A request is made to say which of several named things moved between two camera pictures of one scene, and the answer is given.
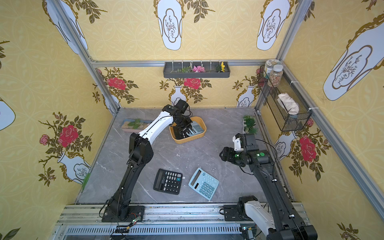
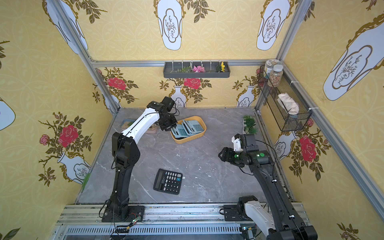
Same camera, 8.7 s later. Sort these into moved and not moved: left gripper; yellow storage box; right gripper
Moved: left gripper
Not moved: yellow storage box; right gripper
